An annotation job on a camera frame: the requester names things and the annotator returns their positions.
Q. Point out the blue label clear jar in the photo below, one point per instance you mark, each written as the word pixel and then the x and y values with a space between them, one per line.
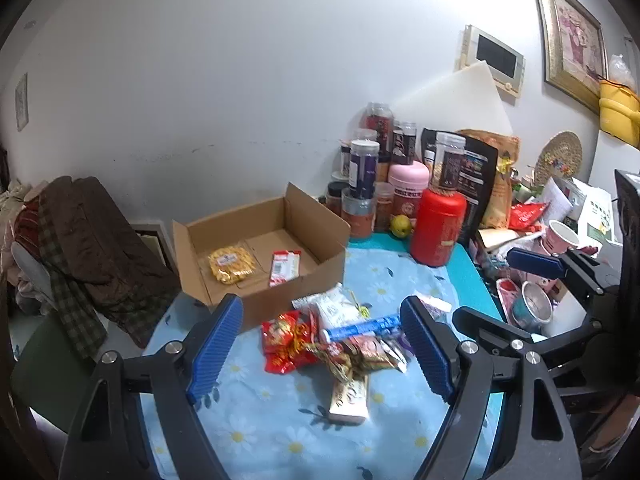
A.
pixel 362 168

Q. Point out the woven round fan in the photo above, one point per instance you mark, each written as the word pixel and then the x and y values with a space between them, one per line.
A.
pixel 560 157

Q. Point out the black foil pouch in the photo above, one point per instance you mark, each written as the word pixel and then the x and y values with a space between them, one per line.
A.
pixel 462 162

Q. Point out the brown cardboard box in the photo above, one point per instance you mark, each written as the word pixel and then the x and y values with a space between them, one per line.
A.
pixel 294 221

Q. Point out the white illustrated snack bag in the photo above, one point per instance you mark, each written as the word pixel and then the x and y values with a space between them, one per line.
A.
pixel 333 308

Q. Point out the blue tablet tube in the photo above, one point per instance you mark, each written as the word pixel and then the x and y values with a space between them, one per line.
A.
pixel 375 326

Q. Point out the dark red label jar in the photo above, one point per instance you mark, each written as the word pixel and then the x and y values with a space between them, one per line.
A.
pixel 380 118

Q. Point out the pink paper cup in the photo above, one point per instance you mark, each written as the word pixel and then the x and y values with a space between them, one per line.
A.
pixel 558 237

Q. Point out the white foam board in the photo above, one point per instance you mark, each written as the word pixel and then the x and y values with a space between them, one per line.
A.
pixel 466 99

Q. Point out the yellow snack packet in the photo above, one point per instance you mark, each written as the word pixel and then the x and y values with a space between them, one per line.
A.
pixel 231 264

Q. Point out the yellow green pear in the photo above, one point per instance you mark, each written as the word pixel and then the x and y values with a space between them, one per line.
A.
pixel 401 226

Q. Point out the brown jacket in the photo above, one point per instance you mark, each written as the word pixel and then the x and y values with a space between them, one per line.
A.
pixel 124 281

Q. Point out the blue daisy tablecloth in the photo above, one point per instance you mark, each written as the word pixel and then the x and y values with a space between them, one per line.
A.
pixel 269 426

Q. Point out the plaid cloth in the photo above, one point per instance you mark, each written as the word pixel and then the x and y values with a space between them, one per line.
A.
pixel 77 315

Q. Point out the yellow container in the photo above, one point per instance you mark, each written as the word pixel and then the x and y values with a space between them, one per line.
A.
pixel 619 112

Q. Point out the beige boxed snack bar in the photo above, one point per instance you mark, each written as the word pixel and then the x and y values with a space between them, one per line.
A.
pixel 349 401

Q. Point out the clear jar orange contents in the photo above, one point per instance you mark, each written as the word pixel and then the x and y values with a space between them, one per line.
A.
pixel 359 213

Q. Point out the steel bowl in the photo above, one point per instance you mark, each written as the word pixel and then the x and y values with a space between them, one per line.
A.
pixel 532 308

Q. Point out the yellow green lollipop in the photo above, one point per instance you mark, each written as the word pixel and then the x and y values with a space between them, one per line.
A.
pixel 363 309

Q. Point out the red snack bag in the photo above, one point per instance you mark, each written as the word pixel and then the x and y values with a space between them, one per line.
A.
pixel 286 341

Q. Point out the pink lidded jar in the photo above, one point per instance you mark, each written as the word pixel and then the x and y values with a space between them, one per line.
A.
pixel 409 183

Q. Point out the red canister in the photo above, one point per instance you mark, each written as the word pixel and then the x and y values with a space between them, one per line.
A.
pixel 438 226

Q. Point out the small wall frame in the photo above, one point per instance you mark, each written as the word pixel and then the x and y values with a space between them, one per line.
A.
pixel 21 103

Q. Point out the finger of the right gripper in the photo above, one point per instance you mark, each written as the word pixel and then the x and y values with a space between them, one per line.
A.
pixel 491 333
pixel 565 267

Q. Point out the gold framed picture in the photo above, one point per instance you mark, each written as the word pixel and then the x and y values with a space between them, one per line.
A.
pixel 574 50

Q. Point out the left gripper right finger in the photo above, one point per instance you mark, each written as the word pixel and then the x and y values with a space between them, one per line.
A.
pixel 465 363

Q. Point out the gold brown snack packet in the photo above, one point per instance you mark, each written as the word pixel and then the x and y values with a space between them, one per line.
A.
pixel 358 356

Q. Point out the black lid spice jar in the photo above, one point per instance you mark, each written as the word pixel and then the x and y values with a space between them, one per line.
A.
pixel 334 195

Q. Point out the wall intercom panel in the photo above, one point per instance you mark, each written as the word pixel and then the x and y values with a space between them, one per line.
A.
pixel 507 66

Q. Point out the red white sachet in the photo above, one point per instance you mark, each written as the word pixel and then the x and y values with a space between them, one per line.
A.
pixel 284 267

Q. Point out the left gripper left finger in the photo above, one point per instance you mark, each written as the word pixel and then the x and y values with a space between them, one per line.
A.
pixel 107 438

